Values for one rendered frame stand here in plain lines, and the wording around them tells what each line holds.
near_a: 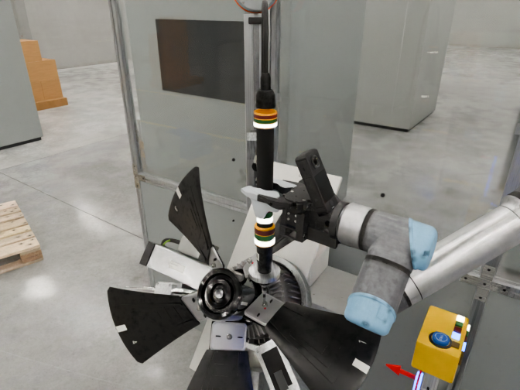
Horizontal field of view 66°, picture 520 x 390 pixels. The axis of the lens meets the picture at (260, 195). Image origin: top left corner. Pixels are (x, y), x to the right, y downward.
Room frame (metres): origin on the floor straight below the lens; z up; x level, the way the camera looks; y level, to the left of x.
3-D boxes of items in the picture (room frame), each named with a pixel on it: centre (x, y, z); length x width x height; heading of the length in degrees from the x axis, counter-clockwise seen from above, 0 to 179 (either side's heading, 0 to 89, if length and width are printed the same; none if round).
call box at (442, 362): (0.78, -0.47, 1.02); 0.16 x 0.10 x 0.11; 147
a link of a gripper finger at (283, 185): (0.74, -0.03, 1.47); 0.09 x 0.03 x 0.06; 44
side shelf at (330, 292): (1.25, -0.21, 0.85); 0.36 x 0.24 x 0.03; 57
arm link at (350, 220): (0.61, -0.17, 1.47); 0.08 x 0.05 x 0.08; 145
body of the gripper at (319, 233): (0.66, -0.10, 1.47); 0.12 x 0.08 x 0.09; 55
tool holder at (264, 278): (0.73, -0.01, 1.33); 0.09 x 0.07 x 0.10; 2
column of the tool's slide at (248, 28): (1.44, 0.01, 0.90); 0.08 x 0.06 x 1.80; 92
